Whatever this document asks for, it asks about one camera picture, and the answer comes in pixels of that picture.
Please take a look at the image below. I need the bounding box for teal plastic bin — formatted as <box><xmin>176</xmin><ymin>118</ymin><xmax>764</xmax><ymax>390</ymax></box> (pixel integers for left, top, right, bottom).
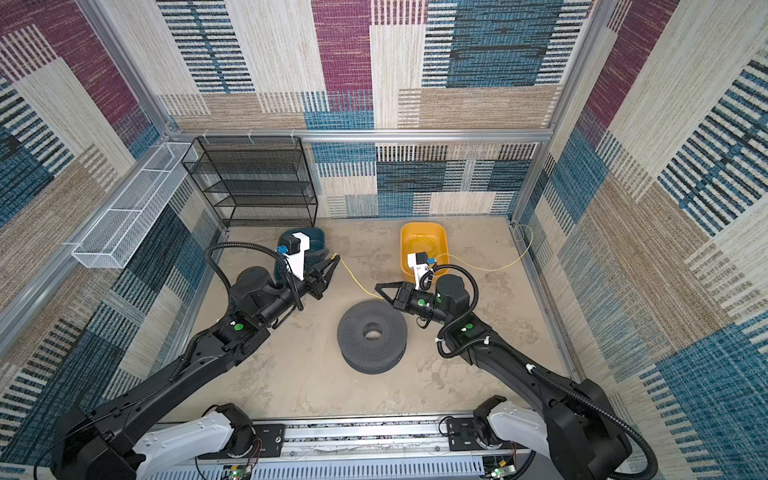
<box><xmin>277</xmin><ymin>227</ymin><xmax>328</xmax><ymax>273</ymax></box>

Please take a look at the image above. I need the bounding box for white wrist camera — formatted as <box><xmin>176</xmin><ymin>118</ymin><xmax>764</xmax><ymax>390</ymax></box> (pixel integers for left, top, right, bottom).
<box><xmin>277</xmin><ymin>232</ymin><xmax>310</xmax><ymax>281</ymax></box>
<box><xmin>407</xmin><ymin>252</ymin><xmax>436</xmax><ymax>291</ymax></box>

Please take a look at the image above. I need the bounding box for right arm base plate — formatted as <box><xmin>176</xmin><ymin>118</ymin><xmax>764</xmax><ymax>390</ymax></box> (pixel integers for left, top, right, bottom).
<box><xmin>437</xmin><ymin>415</ymin><xmax>526</xmax><ymax>451</ymax></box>

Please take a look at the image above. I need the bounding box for yellow plastic bin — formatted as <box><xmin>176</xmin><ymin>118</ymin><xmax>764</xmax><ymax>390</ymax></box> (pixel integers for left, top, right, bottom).
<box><xmin>400</xmin><ymin>222</ymin><xmax>450</xmax><ymax>283</ymax></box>

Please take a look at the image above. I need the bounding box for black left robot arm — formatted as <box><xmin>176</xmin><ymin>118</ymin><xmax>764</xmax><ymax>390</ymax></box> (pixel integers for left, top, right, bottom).
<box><xmin>35</xmin><ymin>234</ymin><xmax>340</xmax><ymax>479</ymax></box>

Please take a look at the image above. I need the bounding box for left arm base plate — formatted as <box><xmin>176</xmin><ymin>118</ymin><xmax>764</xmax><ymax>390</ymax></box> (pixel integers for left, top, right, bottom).
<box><xmin>199</xmin><ymin>423</ymin><xmax>286</xmax><ymax>461</ymax></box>

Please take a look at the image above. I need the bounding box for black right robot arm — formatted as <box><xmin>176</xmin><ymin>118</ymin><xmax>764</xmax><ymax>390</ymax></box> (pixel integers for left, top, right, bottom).
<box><xmin>375</xmin><ymin>264</ymin><xmax>659</xmax><ymax>479</ymax></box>

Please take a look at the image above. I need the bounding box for yellow cable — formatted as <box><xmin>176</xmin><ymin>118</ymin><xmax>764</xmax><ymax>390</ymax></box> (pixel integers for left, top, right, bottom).
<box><xmin>329</xmin><ymin>223</ymin><xmax>535</xmax><ymax>301</ymax></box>
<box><xmin>407</xmin><ymin>233</ymin><xmax>442</xmax><ymax>256</ymax></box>

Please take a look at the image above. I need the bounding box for grey perforated cable spool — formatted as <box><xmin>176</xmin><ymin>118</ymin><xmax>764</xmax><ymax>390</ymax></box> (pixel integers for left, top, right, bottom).
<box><xmin>337</xmin><ymin>300</ymin><xmax>408</xmax><ymax>375</ymax></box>

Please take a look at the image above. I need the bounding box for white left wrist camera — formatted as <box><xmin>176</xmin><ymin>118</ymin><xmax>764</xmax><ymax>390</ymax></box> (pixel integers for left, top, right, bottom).
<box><xmin>277</xmin><ymin>232</ymin><xmax>310</xmax><ymax>281</ymax></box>

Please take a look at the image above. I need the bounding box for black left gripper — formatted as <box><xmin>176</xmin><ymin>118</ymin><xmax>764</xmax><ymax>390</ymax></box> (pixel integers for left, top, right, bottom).
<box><xmin>259</xmin><ymin>248</ymin><xmax>337</xmax><ymax>330</ymax></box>

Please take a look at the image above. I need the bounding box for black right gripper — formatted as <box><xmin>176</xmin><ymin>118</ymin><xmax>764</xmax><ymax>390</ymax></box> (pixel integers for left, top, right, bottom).
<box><xmin>375</xmin><ymin>281</ymin><xmax>452</xmax><ymax>326</ymax></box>

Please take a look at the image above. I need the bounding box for black wire mesh shelf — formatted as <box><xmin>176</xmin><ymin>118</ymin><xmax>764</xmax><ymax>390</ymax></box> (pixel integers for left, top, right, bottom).
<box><xmin>181</xmin><ymin>136</ymin><xmax>318</xmax><ymax>228</ymax></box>

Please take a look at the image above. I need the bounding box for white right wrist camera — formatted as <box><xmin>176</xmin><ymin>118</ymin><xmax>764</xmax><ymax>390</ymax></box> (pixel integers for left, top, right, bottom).
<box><xmin>407</xmin><ymin>252</ymin><xmax>436</xmax><ymax>291</ymax></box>

